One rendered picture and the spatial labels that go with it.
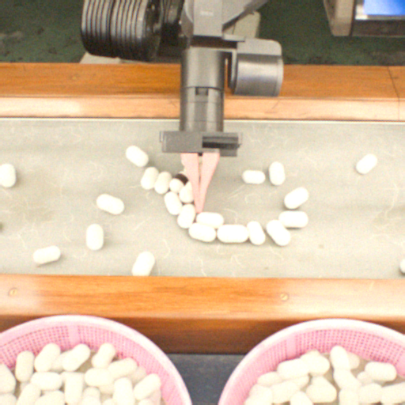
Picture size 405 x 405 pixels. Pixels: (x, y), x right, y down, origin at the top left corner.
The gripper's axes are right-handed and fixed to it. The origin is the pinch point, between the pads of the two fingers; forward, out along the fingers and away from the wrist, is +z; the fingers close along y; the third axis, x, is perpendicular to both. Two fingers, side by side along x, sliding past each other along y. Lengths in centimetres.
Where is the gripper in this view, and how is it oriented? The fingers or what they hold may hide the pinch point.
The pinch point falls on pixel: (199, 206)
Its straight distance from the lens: 69.5
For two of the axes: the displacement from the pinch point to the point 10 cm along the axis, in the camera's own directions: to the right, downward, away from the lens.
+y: 10.0, 0.3, -0.1
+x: 0.1, -0.2, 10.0
